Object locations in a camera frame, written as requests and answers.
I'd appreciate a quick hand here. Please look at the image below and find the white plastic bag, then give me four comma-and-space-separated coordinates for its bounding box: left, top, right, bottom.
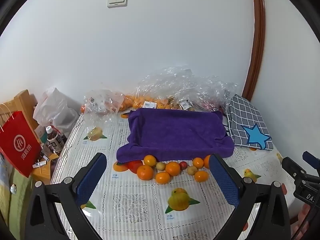
33, 87, 81, 133

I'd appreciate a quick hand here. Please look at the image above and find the red paper bag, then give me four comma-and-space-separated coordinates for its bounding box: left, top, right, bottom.
0, 104, 42, 178

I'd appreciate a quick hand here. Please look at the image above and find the brown wooden door frame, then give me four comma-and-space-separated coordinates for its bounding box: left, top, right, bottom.
241, 0, 266, 101

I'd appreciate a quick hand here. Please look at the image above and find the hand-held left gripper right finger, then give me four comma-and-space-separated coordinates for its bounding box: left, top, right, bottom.
209, 153, 292, 240

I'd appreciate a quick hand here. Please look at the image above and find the white light switch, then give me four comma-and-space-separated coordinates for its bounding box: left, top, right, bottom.
107, 0, 128, 8

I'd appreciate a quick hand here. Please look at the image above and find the person's right hand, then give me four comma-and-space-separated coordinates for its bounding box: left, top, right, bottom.
290, 202, 314, 237

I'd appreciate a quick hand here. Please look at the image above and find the wooden chair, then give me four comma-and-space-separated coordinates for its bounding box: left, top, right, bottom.
0, 90, 38, 137

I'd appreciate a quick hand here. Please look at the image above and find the fruit print tablecloth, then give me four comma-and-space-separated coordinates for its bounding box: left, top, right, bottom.
50, 110, 300, 240

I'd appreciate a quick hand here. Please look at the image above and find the purple towel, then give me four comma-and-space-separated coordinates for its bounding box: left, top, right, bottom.
116, 108, 235, 162

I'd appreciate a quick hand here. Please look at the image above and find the grey checked cloth blue star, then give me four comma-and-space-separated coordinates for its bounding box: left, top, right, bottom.
226, 94, 273, 151

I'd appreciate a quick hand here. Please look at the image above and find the small orange mandarin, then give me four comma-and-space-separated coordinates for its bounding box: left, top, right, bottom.
143, 154, 157, 167

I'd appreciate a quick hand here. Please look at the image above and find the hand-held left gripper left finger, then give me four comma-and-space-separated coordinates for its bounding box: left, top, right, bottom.
25, 152, 107, 240

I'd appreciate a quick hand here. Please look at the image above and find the clear plastic bag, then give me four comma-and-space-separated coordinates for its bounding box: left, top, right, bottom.
122, 66, 195, 111
83, 89, 125, 124
175, 75, 239, 113

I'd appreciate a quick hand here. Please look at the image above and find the wooden side table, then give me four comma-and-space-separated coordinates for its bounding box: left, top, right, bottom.
32, 152, 60, 183

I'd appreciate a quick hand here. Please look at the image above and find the dark drink bottle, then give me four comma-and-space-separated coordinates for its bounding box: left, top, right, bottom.
46, 126, 63, 153
51, 130, 67, 156

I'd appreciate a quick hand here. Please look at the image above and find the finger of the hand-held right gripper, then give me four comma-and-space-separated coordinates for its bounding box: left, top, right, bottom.
282, 156, 307, 180
302, 151, 320, 167

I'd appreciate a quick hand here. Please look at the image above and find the pile of bagged oranges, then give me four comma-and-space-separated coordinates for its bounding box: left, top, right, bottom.
119, 94, 173, 111

